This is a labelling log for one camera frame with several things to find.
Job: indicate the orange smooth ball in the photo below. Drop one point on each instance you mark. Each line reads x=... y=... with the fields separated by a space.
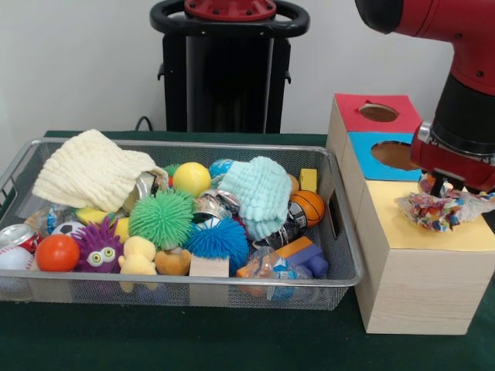
x=57 y=253

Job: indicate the yellow plush duck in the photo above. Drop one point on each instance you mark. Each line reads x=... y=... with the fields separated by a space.
x=137 y=257

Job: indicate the silver mesh bin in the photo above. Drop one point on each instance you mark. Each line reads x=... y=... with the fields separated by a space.
x=96 y=295

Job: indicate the yellow smooth ball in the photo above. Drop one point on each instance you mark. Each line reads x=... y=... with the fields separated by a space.
x=191 y=177

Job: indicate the dark green table cloth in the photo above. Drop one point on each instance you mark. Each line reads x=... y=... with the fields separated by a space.
x=193 y=340

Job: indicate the red robot base mount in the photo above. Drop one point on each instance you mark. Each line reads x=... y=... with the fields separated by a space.
x=232 y=9

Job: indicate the green spiky rubber ball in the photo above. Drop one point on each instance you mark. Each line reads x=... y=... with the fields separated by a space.
x=160 y=218

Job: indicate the cream muslin cloth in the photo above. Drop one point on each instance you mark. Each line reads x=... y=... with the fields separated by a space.
x=93 y=170

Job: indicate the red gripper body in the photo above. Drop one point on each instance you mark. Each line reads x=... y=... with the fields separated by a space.
x=448 y=164

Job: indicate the wooden three-hole box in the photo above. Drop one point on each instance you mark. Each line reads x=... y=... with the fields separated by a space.
x=417 y=293

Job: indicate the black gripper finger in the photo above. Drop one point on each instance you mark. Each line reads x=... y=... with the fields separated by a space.
x=437 y=187
x=457 y=184

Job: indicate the white baseball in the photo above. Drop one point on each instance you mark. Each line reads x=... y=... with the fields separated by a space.
x=15 y=258

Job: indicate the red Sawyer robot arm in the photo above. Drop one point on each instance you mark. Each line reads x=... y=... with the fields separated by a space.
x=464 y=38

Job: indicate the white printed cloth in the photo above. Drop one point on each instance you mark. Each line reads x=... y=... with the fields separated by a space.
x=479 y=203

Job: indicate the purple spiky monster toy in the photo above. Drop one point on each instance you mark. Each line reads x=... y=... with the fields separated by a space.
x=98 y=247

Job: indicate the light blue fluffy cloth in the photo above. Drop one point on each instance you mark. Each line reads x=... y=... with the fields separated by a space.
x=259 y=193

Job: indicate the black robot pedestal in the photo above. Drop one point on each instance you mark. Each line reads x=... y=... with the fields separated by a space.
x=228 y=77

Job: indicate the orange toy basketball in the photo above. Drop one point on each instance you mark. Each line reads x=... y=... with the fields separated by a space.
x=307 y=208

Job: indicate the blue spiky rubber ball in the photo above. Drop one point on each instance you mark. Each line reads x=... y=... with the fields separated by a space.
x=216 y=243

